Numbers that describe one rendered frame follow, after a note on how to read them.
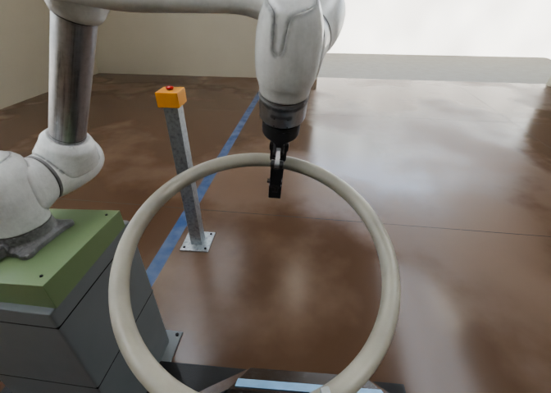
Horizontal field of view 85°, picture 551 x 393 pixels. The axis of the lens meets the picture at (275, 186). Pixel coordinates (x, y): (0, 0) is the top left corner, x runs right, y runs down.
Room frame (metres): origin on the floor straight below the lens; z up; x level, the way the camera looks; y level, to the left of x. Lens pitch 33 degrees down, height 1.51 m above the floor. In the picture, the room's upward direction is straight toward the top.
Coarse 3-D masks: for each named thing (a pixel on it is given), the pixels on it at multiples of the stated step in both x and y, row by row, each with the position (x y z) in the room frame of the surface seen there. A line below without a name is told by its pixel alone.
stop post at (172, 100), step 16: (160, 96) 1.56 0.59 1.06; (176, 96) 1.55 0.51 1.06; (176, 112) 1.57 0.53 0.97; (176, 128) 1.57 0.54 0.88; (176, 144) 1.58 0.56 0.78; (176, 160) 1.58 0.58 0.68; (192, 192) 1.57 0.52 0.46; (192, 208) 1.57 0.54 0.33; (192, 224) 1.58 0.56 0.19; (192, 240) 1.58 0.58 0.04; (208, 240) 1.61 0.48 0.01
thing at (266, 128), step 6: (264, 126) 0.55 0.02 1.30; (270, 126) 0.53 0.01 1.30; (264, 132) 0.55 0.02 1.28; (270, 132) 0.54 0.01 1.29; (276, 132) 0.53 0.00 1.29; (282, 132) 0.53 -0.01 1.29; (288, 132) 0.53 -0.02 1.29; (294, 132) 0.54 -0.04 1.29; (270, 138) 0.54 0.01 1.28; (276, 138) 0.53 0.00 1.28; (282, 138) 0.53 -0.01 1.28; (288, 138) 0.54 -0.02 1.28; (294, 138) 0.55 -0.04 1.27; (276, 144) 0.54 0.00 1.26; (282, 144) 0.54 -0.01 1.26; (282, 150) 0.54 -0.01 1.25
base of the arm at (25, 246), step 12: (48, 228) 0.70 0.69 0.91; (60, 228) 0.73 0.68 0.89; (0, 240) 0.63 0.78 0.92; (12, 240) 0.64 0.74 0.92; (24, 240) 0.65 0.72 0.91; (36, 240) 0.66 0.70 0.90; (48, 240) 0.68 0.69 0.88; (0, 252) 0.61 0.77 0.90; (12, 252) 0.62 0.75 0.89; (24, 252) 0.62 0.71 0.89; (36, 252) 0.63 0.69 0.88
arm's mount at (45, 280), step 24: (72, 216) 0.82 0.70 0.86; (96, 216) 0.81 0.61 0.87; (120, 216) 0.83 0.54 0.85; (72, 240) 0.68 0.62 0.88; (96, 240) 0.70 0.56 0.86; (0, 264) 0.59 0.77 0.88; (24, 264) 0.58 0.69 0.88; (48, 264) 0.58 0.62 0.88; (72, 264) 0.60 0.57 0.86; (0, 288) 0.52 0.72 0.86; (24, 288) 0.51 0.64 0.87; (48, 288) 0.51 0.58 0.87; (72, 288) 0.57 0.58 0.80
